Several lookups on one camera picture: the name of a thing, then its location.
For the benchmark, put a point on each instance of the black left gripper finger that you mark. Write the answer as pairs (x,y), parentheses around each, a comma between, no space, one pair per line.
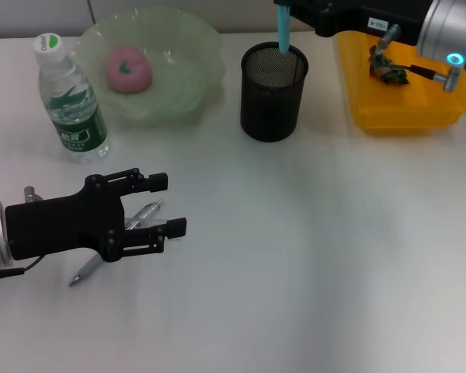
(157,182)
(176,228)

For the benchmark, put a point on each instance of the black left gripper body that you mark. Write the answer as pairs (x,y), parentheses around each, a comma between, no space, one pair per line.
(58,225)

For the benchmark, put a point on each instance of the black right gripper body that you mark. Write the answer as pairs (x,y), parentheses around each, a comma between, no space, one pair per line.
(353,17)

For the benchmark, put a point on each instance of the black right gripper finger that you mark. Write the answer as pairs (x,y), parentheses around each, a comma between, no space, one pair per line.
(308,9)

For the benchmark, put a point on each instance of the blue scissors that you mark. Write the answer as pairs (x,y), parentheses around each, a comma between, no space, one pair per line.
(284,31)

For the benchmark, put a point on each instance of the gray retractable pen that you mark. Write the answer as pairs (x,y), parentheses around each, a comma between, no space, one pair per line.
(85,270)

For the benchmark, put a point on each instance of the green plastic wrapper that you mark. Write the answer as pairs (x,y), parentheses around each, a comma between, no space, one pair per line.
(392,75)

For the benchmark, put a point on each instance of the clear green-label water bottle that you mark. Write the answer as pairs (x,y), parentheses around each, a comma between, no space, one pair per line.
(77,128)

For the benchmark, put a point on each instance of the pink peach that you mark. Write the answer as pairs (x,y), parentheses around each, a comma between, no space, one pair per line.
(136,75)

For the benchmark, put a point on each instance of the translucent green fruit plate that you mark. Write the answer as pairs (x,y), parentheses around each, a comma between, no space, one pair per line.
(186,77)

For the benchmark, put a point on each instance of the black mesh pen holder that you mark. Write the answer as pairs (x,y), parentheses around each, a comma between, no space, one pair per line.
(272,112)

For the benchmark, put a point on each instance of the yellow plastic bin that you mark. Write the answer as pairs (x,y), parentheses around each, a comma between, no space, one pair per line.
(411,105)

